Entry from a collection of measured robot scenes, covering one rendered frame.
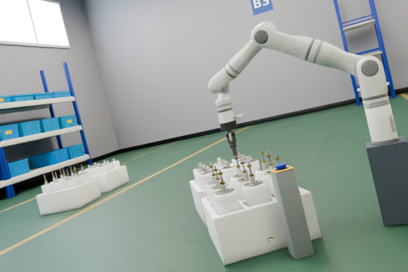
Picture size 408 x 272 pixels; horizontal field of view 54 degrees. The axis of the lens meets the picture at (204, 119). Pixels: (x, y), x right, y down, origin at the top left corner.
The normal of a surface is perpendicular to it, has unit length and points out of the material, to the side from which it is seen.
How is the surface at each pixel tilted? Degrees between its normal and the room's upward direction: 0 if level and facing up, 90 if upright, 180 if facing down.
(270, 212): 90
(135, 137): 90
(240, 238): 90
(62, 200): 90
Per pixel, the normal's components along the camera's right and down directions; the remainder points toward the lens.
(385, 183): -0.36, 0.11
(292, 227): 0.13, 0.00
